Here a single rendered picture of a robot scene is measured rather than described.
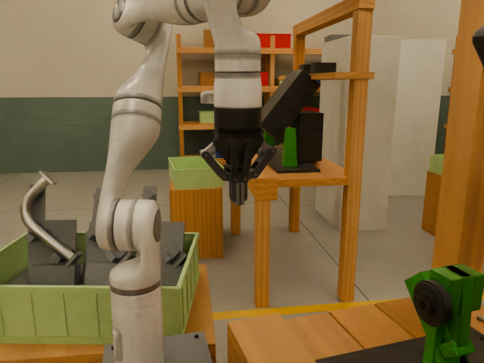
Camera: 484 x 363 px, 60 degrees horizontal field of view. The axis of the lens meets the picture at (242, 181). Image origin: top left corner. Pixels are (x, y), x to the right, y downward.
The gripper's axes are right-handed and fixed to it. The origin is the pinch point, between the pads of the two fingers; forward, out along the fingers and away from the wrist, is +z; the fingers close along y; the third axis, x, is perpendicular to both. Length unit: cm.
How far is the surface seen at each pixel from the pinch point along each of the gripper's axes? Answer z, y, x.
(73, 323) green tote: 45, -32, 44
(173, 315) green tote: 43, -7, 35
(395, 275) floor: 136, 187, 186
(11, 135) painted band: 81, -172, 706
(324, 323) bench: 43, 29, 20
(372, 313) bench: 43, 43, 20
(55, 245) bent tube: 33, -38, 69
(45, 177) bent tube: 12, -39, 75
